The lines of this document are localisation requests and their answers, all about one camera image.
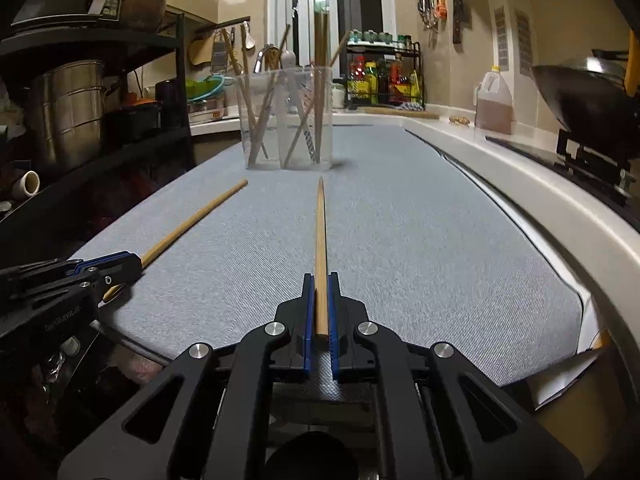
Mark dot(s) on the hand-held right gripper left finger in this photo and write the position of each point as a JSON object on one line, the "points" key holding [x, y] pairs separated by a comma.
{"points": [[308, 330]]}

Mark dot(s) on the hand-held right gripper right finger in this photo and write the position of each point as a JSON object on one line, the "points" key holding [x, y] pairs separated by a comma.
{"points": [[333, 330]]}

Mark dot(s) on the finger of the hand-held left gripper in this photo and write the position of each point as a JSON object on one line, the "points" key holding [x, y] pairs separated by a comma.
{"points": [[115, 262], [107, 290]]}

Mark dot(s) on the wooden chopstick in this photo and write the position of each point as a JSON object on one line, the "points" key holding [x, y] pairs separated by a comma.
{"points": [[200, 220], [281, 52], [245, 95], [341, 50], [321, 260]]}

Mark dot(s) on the clear plastic utensil container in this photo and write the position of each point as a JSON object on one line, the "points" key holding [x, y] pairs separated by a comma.
{"points": [[326, 130]]}

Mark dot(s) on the white cup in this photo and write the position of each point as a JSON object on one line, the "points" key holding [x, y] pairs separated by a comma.
{"points": [[22, 187]]}

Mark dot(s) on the grey table mat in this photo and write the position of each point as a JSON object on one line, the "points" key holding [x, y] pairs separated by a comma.
{"points": [[425, 240]]}

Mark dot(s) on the black pot with orange lid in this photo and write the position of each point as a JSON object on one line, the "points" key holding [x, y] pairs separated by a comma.
{"points": [[132, 122]]}

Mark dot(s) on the steel stock pot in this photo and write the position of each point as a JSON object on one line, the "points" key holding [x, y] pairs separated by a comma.
{"points": [[65, 110]]}

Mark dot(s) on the black cylindrical container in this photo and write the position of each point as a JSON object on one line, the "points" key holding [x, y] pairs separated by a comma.
{"points": [[170, 102]]}

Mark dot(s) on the green colander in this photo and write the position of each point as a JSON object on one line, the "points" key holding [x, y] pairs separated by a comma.
{"points": [[205, 87]]}

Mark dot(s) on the steel fork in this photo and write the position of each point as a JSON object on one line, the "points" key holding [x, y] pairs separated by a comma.
{"points": [[262, 125]]}

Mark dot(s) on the black shelf rack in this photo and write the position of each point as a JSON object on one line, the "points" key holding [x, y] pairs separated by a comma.
{"points": [[100, 42]]}

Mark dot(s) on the flat wooden board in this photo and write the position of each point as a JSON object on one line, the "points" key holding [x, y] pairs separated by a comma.
{"points": [[395, 112]]}

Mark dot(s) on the wooden hanging cutting board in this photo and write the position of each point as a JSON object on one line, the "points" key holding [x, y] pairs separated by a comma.
{"points": [[199, 52]]}

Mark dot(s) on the steel grater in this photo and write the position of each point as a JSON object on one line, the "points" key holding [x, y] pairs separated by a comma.
{"points": [[218, 55]]}

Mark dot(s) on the white jar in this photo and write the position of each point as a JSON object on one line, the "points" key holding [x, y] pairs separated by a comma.
{"points": [[339, 96]]}

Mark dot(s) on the blue white cloth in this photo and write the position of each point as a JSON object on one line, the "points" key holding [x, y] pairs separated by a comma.
{"points": [[410, 106]]}

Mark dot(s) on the ginger root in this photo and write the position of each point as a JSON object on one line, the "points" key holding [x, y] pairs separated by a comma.
{"points": [[459, 120]]}

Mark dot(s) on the row of sauce bottles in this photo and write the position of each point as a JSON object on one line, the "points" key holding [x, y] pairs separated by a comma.
{"points": [[370, 82]]}

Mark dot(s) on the white kitchen counter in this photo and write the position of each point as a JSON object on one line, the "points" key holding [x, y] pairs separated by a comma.
{"points": [[550, 200]]}

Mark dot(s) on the brown ceramic pot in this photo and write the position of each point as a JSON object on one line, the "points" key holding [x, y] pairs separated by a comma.
{"points": [[142, 10]]}

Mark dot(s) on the steel faucet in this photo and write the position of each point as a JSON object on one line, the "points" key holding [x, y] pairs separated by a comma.
{"points": [[262, 55]]}

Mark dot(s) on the white hanging ladle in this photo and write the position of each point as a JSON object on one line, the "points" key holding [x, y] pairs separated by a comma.
{"points": [[246, 40]]}

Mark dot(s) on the cooking oil jug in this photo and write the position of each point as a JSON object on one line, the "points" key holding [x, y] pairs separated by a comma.
{"points": [[494, 110]]}

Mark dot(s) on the black spice rack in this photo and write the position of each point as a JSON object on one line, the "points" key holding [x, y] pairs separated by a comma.
{"points": [[385, 53]]}

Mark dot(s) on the row of spice jars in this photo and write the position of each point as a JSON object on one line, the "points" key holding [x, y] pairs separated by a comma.
{"points": [[380, 36]]}

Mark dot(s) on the black gas stove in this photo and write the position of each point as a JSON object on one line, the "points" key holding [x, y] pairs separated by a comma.
{"points": [[590, 160]]}

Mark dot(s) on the window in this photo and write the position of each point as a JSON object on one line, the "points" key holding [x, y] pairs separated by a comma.
{"points": [[350, 0]]}

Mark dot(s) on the hanging cleaver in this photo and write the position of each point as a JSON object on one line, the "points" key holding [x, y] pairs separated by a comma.
{"points": [[458, 17]]}

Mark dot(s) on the hanging kitchen tools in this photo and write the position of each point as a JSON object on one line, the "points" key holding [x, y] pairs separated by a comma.
{"points": [[430, 5]]}

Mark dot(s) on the steel wok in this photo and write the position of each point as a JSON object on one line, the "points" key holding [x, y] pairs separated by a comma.
{"points": [[580, 95]]}

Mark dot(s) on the wall vent grille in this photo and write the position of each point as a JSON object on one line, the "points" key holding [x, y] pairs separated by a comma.
{"points": [[501, 37], [523, 42]]}

